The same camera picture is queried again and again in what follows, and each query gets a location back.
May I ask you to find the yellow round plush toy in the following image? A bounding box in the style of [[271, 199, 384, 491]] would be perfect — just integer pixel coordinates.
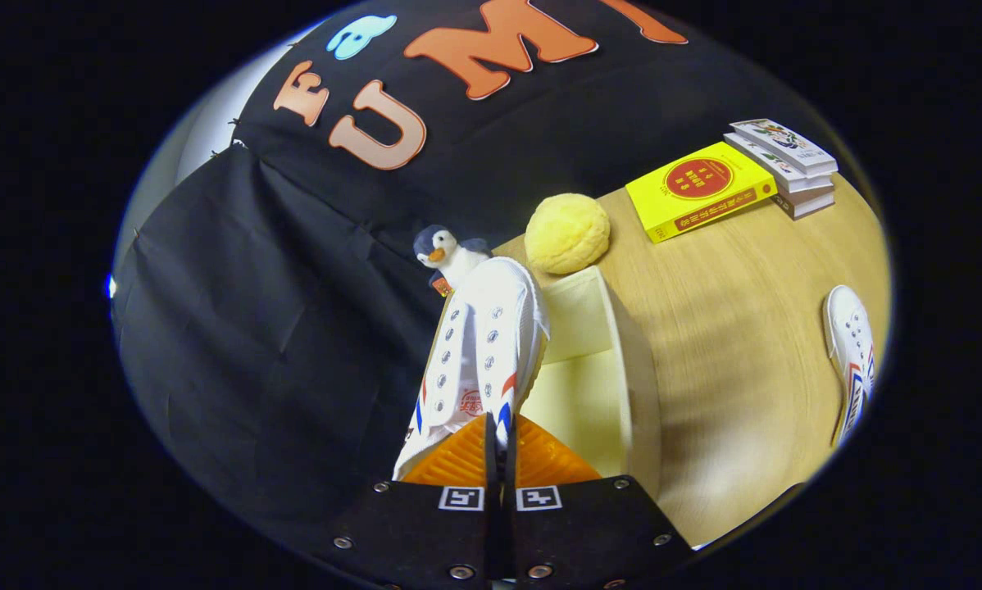
[[525, 193, 611, 275]]

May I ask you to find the white canvas shoe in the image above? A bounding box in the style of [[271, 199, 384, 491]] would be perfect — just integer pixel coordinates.
[[822, 284, 877, 447], [392, 256, 551, 482]]

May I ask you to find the beige storage box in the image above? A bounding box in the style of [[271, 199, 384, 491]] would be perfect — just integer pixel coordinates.
[[517, 265, 662, 501]]

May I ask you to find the penguin plush toy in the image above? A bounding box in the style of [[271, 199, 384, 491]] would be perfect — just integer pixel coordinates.
[[413, 225, 492, 296]]

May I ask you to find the yellow book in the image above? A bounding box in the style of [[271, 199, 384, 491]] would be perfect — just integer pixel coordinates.
[[625, 141, 779, 244]]

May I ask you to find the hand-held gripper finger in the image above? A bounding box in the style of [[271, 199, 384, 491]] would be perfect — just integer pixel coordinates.
[[315, 414, 500, 590], [503, 414, 693, 590]]

